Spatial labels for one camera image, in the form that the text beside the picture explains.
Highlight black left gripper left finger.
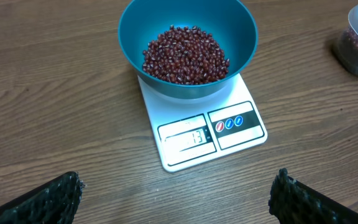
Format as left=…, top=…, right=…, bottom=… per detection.
left=0, top=171, right=84, bottom=224

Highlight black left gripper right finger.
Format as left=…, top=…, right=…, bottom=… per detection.
left=268, top=168, right=358, bottom=224

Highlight white digital kitchen scale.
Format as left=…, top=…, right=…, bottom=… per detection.
left=139, top=75, right=268, bottom=172

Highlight red beans in bowl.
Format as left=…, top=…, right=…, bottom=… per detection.
left=142, top=25, right=230, bottom=85

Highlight blue bowl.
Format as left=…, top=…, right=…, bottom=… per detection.
left=117, top=0, right=259, bottom=99

